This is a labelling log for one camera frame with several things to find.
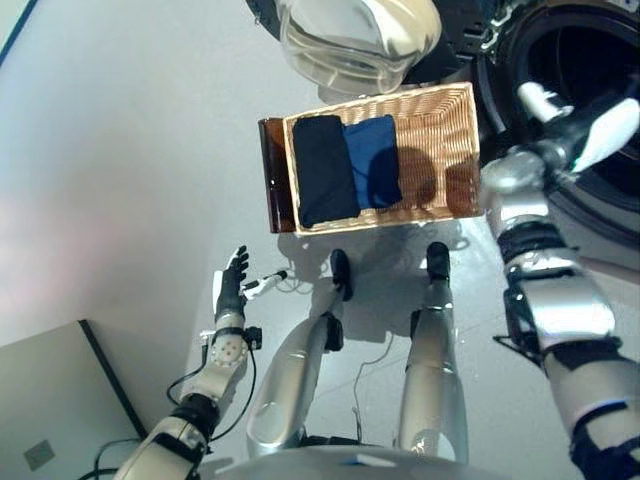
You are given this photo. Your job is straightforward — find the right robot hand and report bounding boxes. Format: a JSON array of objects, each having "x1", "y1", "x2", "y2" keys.
[{"x1": 517, "y1": 82, "x2": 640, "y2": 175}]

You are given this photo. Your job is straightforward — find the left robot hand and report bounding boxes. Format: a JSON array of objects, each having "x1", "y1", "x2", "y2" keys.
[{"x1": 212, "y1": 244, "x2": 289, "y2": 316}]

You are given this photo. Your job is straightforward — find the blue garment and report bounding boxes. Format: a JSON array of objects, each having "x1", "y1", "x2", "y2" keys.
[{"x1": 341, "y1": 114, "x2": 405, "y2": 211}]

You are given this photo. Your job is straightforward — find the grey washing machine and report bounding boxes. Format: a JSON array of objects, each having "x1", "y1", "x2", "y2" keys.
[{"x1": 468, "y1": 0, "x2": 640, "y2": 275}]

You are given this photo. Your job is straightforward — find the glass washing machine door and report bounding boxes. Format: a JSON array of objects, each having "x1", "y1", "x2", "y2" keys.
[{"x1": 243, "y1": 0, "x2": 482, "y2": 102}]

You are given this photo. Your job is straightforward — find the left silver robot leg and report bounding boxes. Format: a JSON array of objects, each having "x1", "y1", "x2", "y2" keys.
[{"x1": 244, "y1": 247, "x2": 355, "y2": 460}]

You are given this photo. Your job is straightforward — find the silver robot leg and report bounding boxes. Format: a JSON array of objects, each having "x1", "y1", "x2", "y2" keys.
[
  {"x1": 244, "y1": 247, "x2": 355, "y2": 460},
  {"x1": 396, "y1": 240, "x2": 472, "y2": 465}
]

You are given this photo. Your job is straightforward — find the dark brown wooden board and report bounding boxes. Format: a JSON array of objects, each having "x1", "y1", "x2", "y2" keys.
[{"x1": 257, "y1": 116, "x2": 300, "y2": 235}]

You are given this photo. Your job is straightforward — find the large black folded garment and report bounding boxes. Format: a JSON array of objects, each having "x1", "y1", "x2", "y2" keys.
[{"x1": 290, "y1": 114, "x2": 361, "y2": 230}]

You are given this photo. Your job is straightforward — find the wicker laundry basket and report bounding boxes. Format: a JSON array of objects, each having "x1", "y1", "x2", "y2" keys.
[{"x1": 281, "y1": 81, "x2": 487, "y2": 236}]

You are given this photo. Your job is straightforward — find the grey cabinet with dark edge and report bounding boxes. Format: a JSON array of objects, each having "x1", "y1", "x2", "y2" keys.
[{"x1": 0, "y1": 318, "x2": 150, "y2": 480}]

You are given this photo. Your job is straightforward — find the robot waist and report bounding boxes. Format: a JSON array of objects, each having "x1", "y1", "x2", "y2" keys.
[{"x1": 213, "y1": 433, "x2": 502, "y2": 480}]

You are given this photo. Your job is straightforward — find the right silver robot leg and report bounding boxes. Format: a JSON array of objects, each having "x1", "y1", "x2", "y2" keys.
[{"x1": 396, "y1": 240, "x2": 472, "y2": 465}]

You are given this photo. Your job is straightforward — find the grey square cabinet sticker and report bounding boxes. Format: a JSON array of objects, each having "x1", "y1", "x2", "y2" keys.
[{"x1": 22, "y1": 438, "x2": 57, "y2": 472}]

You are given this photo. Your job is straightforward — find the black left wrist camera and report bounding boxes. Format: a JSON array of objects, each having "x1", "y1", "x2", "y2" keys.
[{"x1": 243, "y1": 324, "x2": 265, "y2": 352}]

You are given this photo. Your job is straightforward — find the white coiled floor cable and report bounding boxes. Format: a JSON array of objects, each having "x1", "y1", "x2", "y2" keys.
[{"x1": 268, "y1": 258, "x2": 315, "y2": 297}]

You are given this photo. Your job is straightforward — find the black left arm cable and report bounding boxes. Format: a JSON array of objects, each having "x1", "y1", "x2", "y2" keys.
[{"x1": 88, "y1": 338, "x2": 260, "y2": 480}]

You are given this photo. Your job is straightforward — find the thin dark floor cable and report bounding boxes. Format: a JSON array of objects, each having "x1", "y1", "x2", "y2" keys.
[{"x1": 348, "y1": 333, "x2": 397, "y2": 445}]

